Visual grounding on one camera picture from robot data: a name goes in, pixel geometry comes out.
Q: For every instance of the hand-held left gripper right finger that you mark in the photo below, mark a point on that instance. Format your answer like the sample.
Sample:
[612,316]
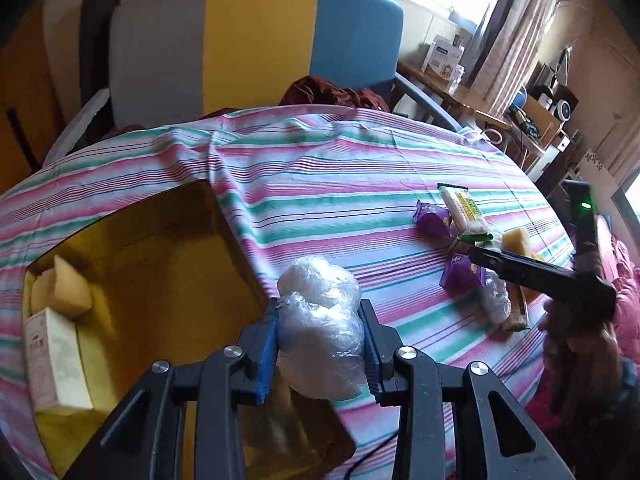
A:
[372,357]

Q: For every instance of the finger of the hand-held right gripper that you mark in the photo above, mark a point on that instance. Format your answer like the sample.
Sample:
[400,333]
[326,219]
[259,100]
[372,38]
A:
[520,265]

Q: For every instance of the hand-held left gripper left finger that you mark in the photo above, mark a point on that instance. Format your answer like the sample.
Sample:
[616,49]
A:
[265,357]

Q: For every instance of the purple snack packet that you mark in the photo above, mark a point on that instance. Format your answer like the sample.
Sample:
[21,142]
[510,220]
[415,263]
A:
[457,272]
[432,220]

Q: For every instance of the clear plastic bundle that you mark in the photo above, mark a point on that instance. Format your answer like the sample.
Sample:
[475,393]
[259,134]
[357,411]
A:
[320,320]

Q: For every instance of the yellow storage bin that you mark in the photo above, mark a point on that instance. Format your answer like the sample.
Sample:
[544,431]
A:
[150,270]

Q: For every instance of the person's right forearm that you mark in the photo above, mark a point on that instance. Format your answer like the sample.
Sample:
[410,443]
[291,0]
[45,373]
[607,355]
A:
[600,395]

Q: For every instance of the person's right hand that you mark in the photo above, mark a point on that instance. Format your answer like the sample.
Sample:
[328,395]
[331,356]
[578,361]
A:
[575,345]

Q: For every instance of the yellow sponge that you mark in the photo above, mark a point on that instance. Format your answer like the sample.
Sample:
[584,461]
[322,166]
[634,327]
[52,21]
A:
[517,240]
[65,290]

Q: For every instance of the crumpled clear plastic wrap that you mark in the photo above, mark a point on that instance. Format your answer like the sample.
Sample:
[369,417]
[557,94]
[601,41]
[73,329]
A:
[495,295]

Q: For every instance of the green white snack packet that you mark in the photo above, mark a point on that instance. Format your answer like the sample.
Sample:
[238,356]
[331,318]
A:
[467,212]

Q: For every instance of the black speaker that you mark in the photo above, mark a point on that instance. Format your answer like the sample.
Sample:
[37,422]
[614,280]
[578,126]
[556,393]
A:
[555,100]

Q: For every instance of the striped bed sheet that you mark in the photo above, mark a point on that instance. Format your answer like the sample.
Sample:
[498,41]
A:
[325,185]

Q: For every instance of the wooden desk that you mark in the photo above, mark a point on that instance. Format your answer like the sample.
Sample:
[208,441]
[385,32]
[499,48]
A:
[450,95]

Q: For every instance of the clear plastic bottle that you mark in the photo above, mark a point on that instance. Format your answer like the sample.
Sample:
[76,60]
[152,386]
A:
[456,80]

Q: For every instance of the white carton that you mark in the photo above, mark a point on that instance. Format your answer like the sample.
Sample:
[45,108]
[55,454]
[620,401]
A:
[55,360]

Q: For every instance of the striped curtain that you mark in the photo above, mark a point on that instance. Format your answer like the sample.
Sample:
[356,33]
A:
[515,35]

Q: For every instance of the white printed box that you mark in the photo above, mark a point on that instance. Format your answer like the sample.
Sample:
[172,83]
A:
[442,57]

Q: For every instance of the maroon cloth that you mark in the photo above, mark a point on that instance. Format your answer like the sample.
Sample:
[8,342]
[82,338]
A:
[325,92]

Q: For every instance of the grey yellow blue chair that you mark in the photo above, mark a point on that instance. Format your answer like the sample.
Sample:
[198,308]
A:
[250,45]

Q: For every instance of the grey metal rail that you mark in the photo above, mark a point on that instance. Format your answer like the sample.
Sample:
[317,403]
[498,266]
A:
[425,95]

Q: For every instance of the white rail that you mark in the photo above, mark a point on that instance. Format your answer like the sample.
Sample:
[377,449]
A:
[75,125]

